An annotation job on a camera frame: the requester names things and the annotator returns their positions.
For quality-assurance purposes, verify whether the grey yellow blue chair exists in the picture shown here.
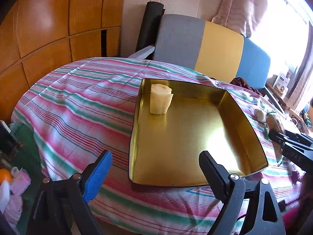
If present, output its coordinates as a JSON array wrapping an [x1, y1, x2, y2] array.
[[130, 14, 271, 90]]

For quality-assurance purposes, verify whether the yellow sponge block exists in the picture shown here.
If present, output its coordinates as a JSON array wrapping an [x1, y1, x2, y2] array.
[[266, 113, 285, 162]]

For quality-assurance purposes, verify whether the dark red cloth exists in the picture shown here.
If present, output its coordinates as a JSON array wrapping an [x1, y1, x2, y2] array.
[[230, 77, 262, 96]]

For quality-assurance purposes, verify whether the white product box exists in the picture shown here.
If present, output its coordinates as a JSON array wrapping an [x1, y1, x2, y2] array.
[[273, 74, 290, 94]]

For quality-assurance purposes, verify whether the black rolled mat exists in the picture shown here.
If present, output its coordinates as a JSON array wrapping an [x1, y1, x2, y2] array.
[[135, 1, 165, 52]]

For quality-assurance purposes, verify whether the white plastic bag ball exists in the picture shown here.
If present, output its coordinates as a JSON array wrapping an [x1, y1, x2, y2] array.
[[254, 108, 266, 123]]

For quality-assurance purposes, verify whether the gold metal tray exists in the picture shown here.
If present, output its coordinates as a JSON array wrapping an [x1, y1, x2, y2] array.
[[128, 79, 268, 187]]

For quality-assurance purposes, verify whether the pink curtain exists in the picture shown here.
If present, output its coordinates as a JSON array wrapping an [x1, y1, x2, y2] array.
[[212, 0, 267, 38]]

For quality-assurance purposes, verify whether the striped tablecloth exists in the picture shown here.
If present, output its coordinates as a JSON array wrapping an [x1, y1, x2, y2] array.
[[11, 58, 301, 234]]

